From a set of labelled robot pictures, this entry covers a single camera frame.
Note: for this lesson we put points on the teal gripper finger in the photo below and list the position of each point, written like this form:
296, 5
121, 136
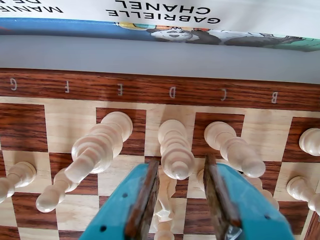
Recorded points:
120, 205
247, 207

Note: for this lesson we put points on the light wooden queen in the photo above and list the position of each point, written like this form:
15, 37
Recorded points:
175, 155

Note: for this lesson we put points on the light wooden pawn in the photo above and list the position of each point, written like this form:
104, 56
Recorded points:
17, 175
300, 187
261, 186
50, 200
163, 231

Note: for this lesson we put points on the light wooden king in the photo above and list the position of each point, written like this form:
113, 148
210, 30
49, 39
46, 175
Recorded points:
100, 147

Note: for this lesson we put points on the light wooden bishop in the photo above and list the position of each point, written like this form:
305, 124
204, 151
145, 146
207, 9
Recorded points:
232, 147

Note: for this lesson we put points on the light wooden rook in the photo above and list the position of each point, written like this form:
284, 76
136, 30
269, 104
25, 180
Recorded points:
311, 141

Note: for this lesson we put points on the wooden folding chessboard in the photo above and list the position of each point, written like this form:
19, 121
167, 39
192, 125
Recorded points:
75, 87

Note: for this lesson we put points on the thin blue panda book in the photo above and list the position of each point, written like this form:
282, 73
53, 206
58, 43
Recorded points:
75, 28

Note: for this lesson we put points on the white Gabrielle Chanel book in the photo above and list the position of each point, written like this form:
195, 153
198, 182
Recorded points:
162, 10

